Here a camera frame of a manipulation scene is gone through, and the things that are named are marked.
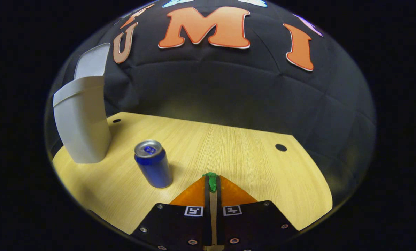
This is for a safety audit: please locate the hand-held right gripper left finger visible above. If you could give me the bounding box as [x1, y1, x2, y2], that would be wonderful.
[131, 175, 211, 251]

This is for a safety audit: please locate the white desktop garbage bin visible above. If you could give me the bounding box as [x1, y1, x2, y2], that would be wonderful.
[53, 43, 112, 164]

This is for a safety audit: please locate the blue pop can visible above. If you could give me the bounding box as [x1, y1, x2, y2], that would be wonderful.
[134, 140, 174, 189]

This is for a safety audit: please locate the white garbage bin lid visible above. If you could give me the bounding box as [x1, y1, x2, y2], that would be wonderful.
[74, 43, 111, 81]

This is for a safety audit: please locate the black backdrop cloth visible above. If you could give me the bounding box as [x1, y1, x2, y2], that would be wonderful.
[44, 0, 376, 210]

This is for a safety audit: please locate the green paper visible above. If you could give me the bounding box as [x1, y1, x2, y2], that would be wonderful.
[202, 172, 219, 193]

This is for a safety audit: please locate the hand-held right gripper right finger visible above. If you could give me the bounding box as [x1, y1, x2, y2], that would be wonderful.
[216, 175, 298, 251]

